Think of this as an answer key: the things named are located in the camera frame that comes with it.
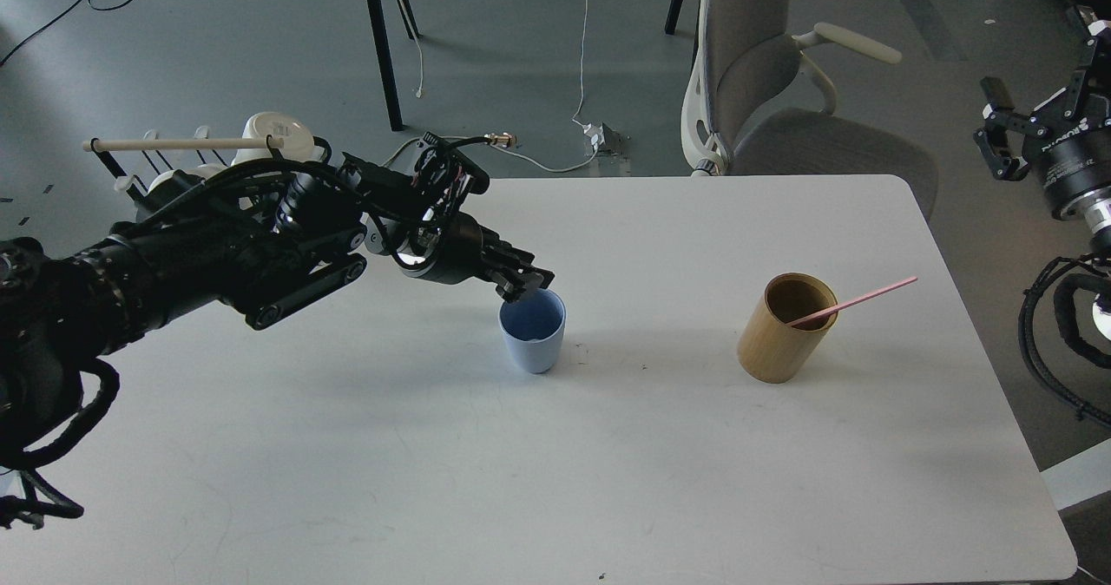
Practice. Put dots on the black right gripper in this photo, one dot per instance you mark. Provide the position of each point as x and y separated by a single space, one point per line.
1073 168

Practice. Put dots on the grey office chair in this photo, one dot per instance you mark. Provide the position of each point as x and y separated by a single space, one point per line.
757 105

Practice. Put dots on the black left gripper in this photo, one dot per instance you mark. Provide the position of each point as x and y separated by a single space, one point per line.
466 249

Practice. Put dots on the black table leg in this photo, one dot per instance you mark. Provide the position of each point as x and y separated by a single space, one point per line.
382 50

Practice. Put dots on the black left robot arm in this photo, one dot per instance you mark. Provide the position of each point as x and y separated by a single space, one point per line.
268 237

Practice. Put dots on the bamboo cylindrical holder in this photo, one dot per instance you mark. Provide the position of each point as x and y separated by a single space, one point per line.
773 350

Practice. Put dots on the white mug with black handle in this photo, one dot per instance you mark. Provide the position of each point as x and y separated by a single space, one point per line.
297 140

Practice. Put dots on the black wire dish rack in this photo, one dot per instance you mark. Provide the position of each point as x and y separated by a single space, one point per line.
133 163

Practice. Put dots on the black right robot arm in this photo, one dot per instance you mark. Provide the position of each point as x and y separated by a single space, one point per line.
1064 277

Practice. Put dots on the white power adapter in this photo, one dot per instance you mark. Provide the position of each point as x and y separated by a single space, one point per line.
603 139

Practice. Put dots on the blue cup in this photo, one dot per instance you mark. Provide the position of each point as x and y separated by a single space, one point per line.
533 330

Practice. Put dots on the pink chopstick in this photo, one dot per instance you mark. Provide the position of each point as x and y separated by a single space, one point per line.
830 311

